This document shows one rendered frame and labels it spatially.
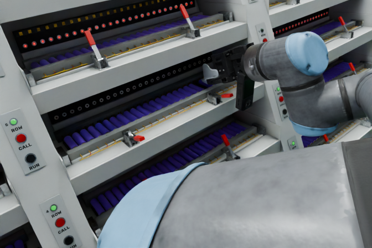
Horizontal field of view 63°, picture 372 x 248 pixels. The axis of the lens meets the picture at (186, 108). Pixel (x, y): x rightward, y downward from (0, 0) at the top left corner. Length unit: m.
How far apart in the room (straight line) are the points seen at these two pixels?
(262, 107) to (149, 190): 0.85
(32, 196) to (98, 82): 0.26
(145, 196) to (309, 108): 0.55
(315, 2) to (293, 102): 0.59
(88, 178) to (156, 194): 0.55
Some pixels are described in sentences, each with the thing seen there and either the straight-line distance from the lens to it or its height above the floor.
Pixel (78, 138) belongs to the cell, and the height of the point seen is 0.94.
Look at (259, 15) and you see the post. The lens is 0.98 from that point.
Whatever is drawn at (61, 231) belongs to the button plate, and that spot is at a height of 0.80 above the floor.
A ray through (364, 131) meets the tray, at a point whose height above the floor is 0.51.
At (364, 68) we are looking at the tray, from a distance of 1.56.
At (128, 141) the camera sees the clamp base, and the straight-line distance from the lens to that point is 0.72.
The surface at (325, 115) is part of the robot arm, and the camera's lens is 0.68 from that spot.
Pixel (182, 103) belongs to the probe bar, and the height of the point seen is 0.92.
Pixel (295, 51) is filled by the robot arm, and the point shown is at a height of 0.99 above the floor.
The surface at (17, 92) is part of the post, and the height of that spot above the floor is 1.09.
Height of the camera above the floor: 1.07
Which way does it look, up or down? 11 degrees down
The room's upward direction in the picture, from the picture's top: 19 degrees counter-clockwise
